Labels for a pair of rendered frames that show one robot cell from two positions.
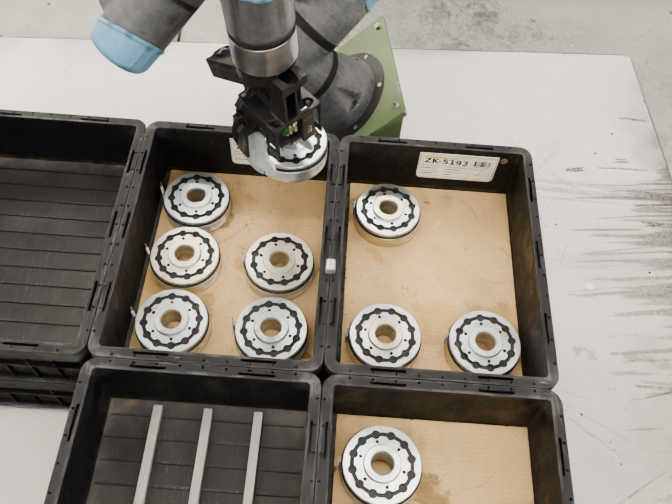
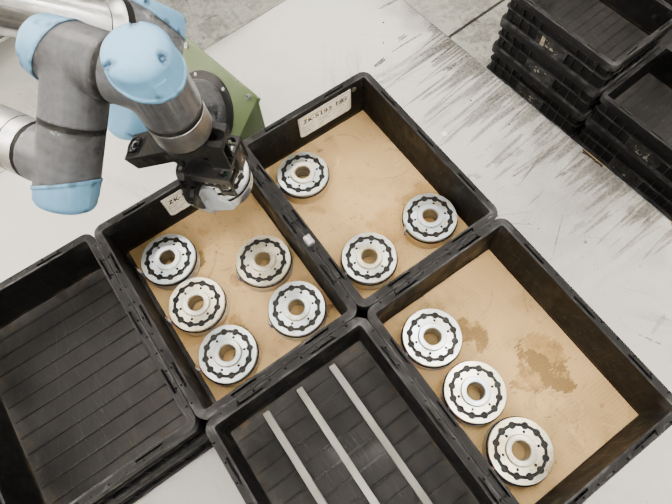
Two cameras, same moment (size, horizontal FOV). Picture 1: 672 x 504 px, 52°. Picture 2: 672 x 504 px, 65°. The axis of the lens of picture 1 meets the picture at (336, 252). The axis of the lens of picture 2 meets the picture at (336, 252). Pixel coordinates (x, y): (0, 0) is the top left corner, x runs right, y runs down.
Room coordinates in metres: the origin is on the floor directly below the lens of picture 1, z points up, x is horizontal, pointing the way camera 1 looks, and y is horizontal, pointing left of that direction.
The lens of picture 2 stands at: (0.15, 0.15, 1.75)
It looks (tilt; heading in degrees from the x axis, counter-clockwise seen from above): 67 degrees down; 331
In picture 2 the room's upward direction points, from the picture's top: 6 degrees counter-clockwise
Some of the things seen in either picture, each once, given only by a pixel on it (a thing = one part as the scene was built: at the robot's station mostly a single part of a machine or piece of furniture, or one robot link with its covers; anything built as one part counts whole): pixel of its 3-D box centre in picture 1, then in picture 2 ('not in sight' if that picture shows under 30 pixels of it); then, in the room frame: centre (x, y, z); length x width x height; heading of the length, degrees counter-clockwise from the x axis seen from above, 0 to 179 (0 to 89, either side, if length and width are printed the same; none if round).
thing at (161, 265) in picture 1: (185, 255); (196, 303); (0.54, 0.22, 0.86); 0.10 x 0.10 x 0.01
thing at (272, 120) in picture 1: (275, 96); (204, 153); (0.60, 0.09, 1.14); 0.09 x 0.08 x 0.12; 46
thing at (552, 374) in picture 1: (437, 252); (363, 180); (0.54, -0.14, 0.92); 0.40 x 0.30 x 0.02; 1
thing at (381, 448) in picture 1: (382, 463); (432, 336); (0.25, -0.08, 0.86); 0.05 x 0.05 x 0.01
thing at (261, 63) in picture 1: (265, 40); (179, 118); (0.60, 0.10, 1.22); 0.08 x 0.08 x 0.05
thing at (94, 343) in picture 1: (226, 236); (221, 271); (0.54, 0.16, 0.92); 0.40 x 0.30 x 0.02; 1
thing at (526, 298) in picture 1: (431, 270); (363, 194); (0.54, -0.14, 0.87); 0.40 x 0.30 x 0.11; 1
